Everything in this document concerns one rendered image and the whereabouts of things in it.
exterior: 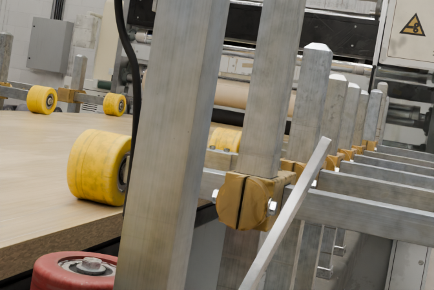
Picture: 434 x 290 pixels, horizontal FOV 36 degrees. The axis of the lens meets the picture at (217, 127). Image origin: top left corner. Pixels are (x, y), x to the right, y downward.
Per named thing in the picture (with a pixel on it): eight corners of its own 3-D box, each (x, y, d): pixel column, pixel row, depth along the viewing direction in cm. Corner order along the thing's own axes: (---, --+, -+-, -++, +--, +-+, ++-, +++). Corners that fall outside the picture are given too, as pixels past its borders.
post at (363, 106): (337, 283, 164) (370, 92, 162) (335, 286, 161) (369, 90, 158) (323, 279, 165) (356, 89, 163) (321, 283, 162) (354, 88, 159)
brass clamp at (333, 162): (343, 181, 121) (348, 154, 121) (334, 188, 108) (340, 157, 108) (310, 174, 123) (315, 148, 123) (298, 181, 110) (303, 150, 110)
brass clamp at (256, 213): (294, 217, 74) (302, 173, 73) (268, 238, 61) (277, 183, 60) (241, 207, 75) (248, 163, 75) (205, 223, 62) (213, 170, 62)
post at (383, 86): (365, 216, 236) (389, 82, 233) (364, 217, 232) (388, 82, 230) (355, 214, 237) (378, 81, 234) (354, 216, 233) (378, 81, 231)
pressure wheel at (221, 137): (248, 123, 123) (235, 147, 117) (248, 159, 127) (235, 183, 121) (218, 118, 125) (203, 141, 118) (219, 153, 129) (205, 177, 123)
